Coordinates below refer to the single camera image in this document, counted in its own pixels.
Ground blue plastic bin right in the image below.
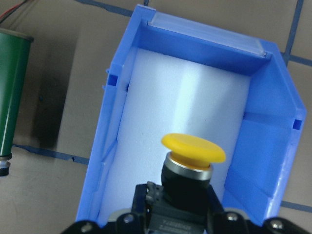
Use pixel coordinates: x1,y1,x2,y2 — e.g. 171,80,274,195
77,5,306,225

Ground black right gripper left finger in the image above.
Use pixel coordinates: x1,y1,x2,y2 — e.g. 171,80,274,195
62,184,148,234

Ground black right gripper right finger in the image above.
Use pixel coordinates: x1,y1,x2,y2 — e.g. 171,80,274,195
207,187,309,234

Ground green conveyor belt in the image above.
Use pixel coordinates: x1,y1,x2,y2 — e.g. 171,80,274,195
0,28,33,176

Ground red black motor wires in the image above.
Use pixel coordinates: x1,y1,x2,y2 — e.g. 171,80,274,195
0,0,26,22

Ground yellow push button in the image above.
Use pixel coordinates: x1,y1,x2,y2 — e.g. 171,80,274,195
146,133,227,234

